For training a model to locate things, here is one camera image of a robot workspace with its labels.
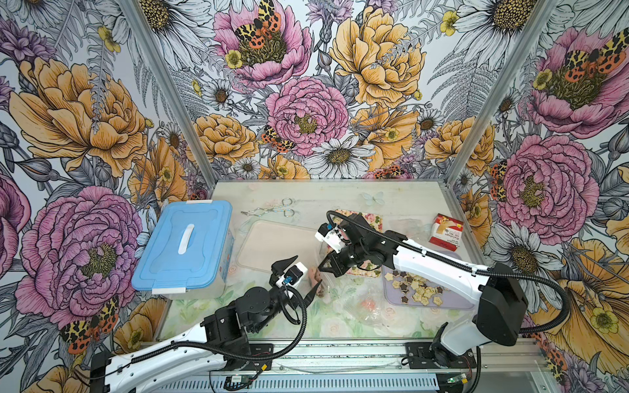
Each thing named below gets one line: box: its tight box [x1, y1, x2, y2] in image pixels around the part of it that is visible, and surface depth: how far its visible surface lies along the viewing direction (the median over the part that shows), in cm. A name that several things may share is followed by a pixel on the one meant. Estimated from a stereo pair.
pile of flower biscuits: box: [384, 270, 444, 307], surface depth 88 cm
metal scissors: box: [240, 198, 295, 217], surface depth 114 cm
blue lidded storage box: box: [131, 199, 236, 300], surface depth 80 cm
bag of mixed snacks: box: [342, 289, 385, 327], surface depth 83 cm
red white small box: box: [428, 212, 465, 253], surface depth 101 cm
